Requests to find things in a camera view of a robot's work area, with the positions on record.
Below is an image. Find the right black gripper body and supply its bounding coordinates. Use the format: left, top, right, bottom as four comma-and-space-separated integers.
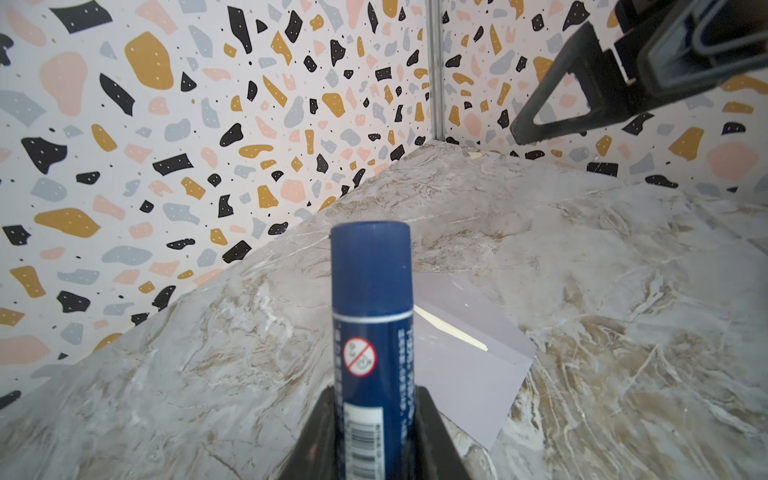
614, 1, 681, 81

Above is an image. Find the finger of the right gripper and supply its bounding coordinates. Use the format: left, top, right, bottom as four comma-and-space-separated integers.
637, 0, 767, 97
510, 22, 633, 145

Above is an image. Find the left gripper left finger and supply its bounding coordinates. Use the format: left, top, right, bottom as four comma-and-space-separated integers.
278, 386, 336, 480

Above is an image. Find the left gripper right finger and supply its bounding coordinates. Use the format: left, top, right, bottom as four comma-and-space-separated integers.
411, 386, 471, 480

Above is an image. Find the pale lilac envelope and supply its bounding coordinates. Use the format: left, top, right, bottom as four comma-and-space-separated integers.
413, 273, 536, 449

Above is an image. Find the blue white glue stick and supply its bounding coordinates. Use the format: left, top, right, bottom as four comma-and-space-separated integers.
330, 221, 416, 479

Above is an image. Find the beige decorated letter paper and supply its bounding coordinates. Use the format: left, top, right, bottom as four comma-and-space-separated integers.
414, 305, 488, 352

